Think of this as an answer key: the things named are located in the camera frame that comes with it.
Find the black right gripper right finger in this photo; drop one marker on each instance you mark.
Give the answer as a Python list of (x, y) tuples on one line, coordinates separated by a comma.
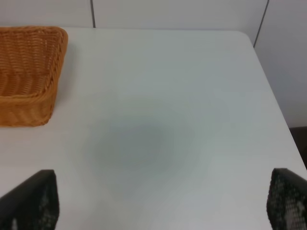
[(287, 200)]

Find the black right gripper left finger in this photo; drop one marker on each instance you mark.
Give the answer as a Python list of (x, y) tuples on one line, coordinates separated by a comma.
[(32, 205)]

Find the orange wicker basket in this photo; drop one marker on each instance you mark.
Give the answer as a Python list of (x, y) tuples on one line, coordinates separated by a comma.
[(31, 59)]

